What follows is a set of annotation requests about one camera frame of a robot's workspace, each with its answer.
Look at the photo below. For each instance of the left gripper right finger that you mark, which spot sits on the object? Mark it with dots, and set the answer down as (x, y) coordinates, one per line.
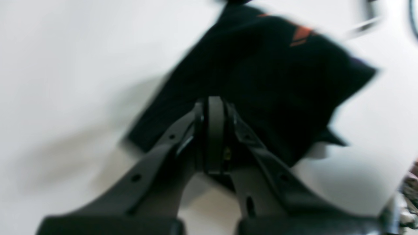
(272, 200)

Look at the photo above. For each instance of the black t-shirt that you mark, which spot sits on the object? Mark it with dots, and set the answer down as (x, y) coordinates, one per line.
(284, 79)

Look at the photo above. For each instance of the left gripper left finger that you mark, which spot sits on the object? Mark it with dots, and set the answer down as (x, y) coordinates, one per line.
(146, 200)

